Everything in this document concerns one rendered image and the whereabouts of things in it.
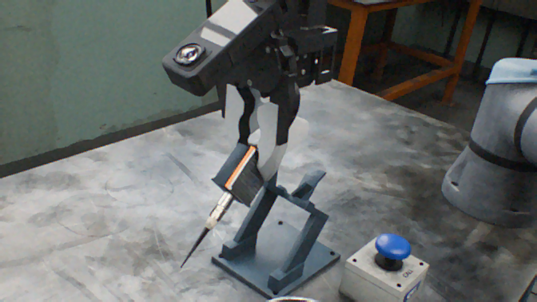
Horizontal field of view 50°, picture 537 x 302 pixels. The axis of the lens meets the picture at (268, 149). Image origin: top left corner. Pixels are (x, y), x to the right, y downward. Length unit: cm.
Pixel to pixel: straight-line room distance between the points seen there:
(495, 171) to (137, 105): 190
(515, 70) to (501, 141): 10
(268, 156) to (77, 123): 189
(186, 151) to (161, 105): 175
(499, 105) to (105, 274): 57
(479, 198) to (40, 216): 61
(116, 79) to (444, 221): 179
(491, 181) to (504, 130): 8
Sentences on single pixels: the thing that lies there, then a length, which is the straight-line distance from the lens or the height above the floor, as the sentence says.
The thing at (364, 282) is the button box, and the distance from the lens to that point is 66.
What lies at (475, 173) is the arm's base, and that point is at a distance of 91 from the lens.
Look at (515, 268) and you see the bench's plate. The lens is 84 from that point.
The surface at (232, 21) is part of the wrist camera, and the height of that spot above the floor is 110.
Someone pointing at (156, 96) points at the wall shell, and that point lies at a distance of 263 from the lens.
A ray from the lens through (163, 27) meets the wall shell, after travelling 254.
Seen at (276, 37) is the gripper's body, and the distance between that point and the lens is 53.
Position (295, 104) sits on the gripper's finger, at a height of 103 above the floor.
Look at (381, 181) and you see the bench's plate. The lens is 94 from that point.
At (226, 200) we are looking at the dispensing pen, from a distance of 58.
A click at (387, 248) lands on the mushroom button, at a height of 87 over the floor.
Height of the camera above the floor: 123
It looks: 26 degrees down
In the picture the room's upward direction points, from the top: 9 degrees clockwise
